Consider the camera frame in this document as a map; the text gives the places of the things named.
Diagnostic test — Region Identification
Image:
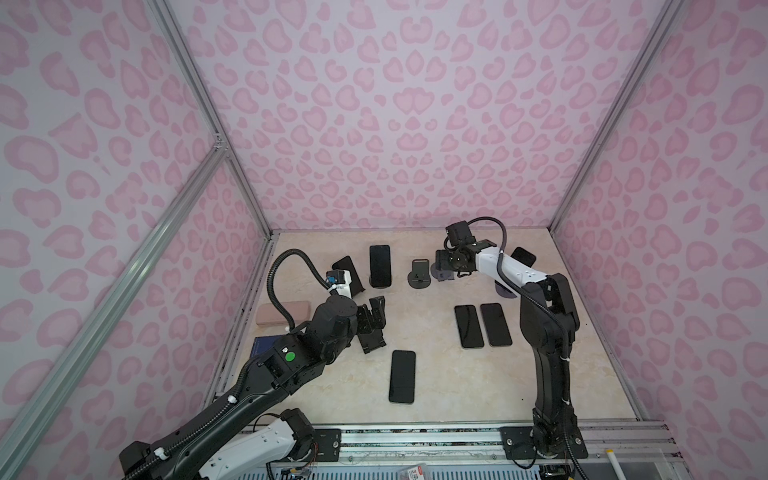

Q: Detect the small phone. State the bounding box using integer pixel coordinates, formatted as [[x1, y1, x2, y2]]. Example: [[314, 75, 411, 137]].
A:
[[510, 246, 537, 268]]

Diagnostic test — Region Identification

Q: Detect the silver phone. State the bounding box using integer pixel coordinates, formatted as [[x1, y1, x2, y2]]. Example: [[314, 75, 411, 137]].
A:
[[369, 245, 392, 289]]

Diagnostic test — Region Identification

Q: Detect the purple phone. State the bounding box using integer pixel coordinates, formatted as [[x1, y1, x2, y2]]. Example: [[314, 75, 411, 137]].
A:
[[454, 305, 485, 349]]

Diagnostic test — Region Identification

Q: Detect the teal-edged phone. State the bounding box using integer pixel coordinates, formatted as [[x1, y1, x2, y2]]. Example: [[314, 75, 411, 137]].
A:
[[388, 350, 416, 404]]

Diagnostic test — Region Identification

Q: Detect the silver-edged phone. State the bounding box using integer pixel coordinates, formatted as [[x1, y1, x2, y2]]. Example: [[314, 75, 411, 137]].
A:
[[480, 303, 513, 347]]

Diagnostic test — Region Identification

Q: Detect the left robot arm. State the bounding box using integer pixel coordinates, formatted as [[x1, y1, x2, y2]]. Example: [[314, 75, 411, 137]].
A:
[[119, 294, 386, 479]]

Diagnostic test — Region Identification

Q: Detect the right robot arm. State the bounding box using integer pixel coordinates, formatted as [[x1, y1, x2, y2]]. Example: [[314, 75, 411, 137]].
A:
[[436, 216, 588, 462]]

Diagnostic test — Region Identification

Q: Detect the black folding stand, front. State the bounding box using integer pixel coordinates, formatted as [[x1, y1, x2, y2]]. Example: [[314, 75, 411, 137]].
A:
[[357, 329, 387, 355]]

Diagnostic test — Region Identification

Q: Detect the black round phone stand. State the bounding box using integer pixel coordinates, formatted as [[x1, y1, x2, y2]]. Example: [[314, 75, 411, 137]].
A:
[[407, 259, 432, 289]]

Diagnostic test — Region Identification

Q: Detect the pink rectangular case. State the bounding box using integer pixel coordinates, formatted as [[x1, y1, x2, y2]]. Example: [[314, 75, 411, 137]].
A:
[[256, 301, 311, 327]]

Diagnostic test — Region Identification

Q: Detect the blue pad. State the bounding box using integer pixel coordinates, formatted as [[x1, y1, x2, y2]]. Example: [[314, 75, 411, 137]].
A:
[[249, 335, 282, 359]]

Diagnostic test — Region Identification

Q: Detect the white marker pen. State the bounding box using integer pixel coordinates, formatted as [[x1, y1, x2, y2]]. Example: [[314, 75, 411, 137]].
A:
[[605, 449, 627, 480]]

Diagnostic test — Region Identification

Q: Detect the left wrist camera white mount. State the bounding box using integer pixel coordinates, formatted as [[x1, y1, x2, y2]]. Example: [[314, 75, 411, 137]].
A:
[[326, 269, 353, 298]]

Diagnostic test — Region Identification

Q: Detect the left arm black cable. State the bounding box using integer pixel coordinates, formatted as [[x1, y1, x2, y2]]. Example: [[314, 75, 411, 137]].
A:
[[266, 248, 331, 331]]

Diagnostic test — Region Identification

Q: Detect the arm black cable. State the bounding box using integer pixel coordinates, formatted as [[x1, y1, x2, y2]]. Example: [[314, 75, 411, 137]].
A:
[[266, 248, 331, 331], [466, 216, 586, 480]]

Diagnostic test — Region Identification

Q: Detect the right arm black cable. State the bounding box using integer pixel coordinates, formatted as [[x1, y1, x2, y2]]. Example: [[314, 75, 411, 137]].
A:
[[466, 216, 586, 480]]

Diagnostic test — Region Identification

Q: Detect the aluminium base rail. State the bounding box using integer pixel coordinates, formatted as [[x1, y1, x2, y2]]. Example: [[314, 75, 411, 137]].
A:
[[245, 419, 692, 479]]

